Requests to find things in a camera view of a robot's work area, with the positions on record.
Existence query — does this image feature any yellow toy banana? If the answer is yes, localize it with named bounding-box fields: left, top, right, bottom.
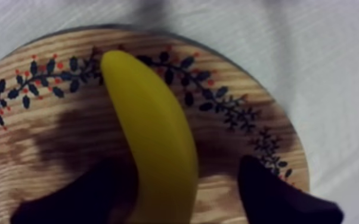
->
left=100, top=49, right=199, bottom=224

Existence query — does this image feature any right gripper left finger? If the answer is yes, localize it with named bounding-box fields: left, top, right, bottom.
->
left=10, top=158, right=140, bottom=224

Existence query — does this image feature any round wooden board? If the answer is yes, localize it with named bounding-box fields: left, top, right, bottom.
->
left=0, top=24, right=311, bottom=224

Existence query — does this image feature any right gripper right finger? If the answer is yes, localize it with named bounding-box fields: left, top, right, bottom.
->
left=237, top=154, right=345, bottom=224

